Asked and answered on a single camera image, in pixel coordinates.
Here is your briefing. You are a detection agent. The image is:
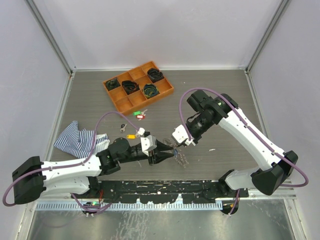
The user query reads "key with yellow tag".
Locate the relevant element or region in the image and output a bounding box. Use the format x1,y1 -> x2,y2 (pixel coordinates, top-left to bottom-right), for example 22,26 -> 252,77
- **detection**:
126,133 -> 141,140

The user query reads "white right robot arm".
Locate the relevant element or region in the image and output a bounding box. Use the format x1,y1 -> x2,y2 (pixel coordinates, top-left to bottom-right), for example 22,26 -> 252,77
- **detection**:
172,89 -> 298,197

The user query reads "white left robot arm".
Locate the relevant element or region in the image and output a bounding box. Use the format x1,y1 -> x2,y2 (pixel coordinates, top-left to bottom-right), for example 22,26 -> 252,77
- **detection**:
12,135 -> 173,205

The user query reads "black key fob key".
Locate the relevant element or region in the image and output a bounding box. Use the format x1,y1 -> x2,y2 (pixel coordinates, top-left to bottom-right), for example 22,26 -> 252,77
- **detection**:
120,124 -> 127,133

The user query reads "key with red tag left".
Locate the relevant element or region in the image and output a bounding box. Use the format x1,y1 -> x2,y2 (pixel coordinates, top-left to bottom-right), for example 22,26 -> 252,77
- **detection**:
136,114 -> 146,120

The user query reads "blue yellow rolled tie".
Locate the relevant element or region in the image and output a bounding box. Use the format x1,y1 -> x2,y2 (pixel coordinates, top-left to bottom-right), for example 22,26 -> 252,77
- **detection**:
142,83 -> 160,99

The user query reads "blue striped cloth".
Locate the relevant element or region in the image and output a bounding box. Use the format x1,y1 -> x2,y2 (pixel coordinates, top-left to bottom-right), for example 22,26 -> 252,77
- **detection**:
54,121 -> 110,159

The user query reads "orange compartment tray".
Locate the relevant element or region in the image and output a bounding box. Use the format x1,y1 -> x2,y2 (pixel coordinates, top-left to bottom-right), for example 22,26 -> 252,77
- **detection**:
102,61 -> 174,116

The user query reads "dark rolled tie far left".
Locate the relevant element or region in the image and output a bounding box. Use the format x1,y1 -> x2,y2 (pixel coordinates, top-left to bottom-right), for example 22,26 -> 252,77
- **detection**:
104,77 -> 120,91

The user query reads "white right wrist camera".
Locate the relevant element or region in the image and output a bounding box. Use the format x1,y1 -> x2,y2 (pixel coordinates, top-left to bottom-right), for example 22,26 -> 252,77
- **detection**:
171,124 -> 196,147

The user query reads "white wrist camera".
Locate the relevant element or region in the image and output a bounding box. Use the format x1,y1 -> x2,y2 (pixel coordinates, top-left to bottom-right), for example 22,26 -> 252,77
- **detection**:
171,124 -> 196,147
140,135 -> 157,152

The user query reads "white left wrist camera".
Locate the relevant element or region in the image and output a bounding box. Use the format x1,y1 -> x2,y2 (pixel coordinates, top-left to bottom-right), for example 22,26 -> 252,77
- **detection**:
140,135 -> 157,152

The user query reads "black mounting base plate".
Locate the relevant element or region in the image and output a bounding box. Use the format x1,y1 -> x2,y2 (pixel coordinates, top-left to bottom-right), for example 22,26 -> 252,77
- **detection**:
75,180 -> 237,204

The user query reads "slotted cable duct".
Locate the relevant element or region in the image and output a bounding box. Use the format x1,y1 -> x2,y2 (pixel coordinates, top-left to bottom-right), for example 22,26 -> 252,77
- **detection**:
35,199 -> 223,211

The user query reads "aluminium corner post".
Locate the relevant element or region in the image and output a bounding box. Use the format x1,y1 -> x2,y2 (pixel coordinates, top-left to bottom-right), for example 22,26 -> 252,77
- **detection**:
245,0 -> 291,73

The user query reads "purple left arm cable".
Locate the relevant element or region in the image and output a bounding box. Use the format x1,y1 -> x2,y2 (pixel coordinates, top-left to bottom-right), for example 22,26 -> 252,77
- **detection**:
2,111 -> 146,207

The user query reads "left aluminium frame post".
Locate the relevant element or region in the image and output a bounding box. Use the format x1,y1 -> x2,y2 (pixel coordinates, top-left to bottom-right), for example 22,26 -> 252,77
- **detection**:
24,0 -> 76,75

